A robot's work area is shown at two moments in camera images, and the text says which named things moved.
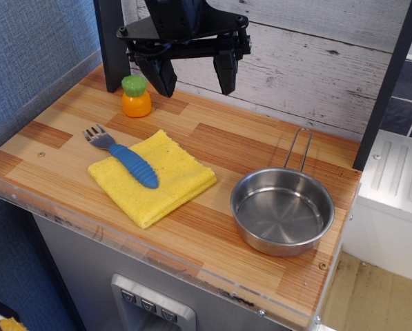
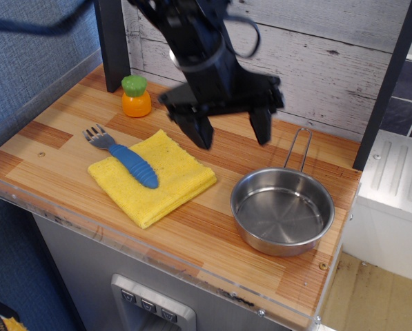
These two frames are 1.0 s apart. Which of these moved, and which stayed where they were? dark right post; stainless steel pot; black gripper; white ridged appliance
Moved: black gripper
Stayed: dark right post; stainless steel pot; white ridged appliance
